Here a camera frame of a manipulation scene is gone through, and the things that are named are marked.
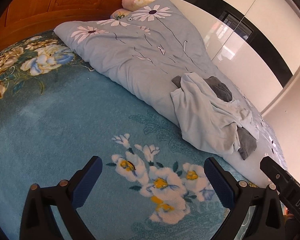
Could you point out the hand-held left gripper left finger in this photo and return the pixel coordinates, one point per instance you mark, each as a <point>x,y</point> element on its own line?
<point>89,180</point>

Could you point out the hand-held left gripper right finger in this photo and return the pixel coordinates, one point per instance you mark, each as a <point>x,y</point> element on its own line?
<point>218,180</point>

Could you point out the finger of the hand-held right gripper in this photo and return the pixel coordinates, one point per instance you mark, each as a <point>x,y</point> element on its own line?
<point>272,166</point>

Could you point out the light blue shirt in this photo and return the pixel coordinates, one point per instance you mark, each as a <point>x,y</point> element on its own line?
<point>205,120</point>

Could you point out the teal floral blanket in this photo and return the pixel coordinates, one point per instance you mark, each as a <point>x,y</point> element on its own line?
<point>65,130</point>

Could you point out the grey garment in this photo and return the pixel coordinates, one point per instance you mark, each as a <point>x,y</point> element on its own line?
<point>220,90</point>

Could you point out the white wardrobe with black stripe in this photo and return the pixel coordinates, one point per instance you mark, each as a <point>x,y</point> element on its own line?
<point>252,42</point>

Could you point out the grey-blue daisy print quilt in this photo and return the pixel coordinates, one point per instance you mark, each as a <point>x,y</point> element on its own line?
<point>140,62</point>

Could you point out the floral rolled pillow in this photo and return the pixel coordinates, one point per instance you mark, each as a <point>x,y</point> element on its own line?
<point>120,13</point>

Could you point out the wooden carved headboard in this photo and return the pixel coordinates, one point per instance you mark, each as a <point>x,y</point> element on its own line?
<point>52,2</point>

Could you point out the pink rolled pillow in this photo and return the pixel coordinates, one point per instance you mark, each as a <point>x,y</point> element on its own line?
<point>133,1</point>

